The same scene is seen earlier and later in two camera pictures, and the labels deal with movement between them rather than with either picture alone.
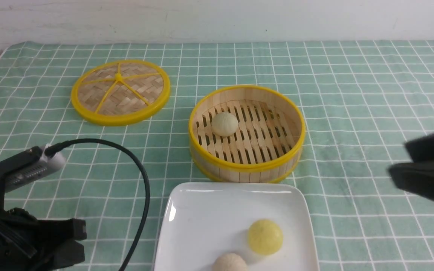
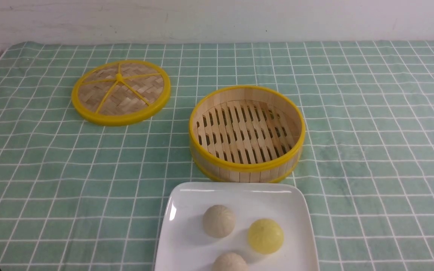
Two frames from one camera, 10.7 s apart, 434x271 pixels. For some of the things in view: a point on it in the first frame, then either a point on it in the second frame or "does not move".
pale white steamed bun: [224, 124] → [219, 221]
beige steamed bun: [229, 261] does not move
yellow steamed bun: [265, 237] does not move
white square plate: [203, 221] does not move
